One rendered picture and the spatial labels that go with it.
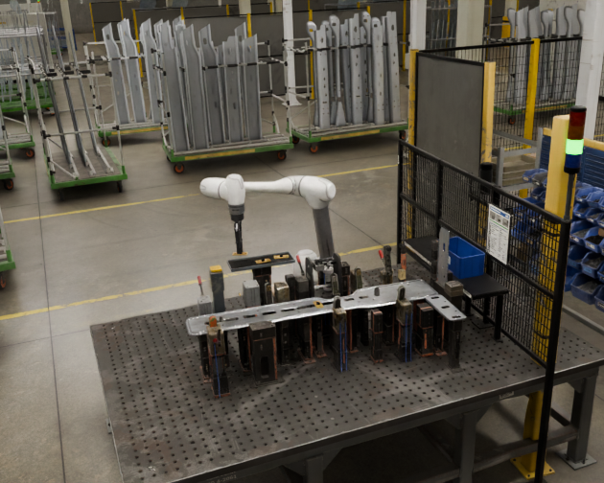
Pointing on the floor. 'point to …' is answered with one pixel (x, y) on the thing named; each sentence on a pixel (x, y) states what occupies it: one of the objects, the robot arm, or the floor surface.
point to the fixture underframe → (463, 460)
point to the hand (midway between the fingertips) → (239, 246)
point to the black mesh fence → (493, 260)
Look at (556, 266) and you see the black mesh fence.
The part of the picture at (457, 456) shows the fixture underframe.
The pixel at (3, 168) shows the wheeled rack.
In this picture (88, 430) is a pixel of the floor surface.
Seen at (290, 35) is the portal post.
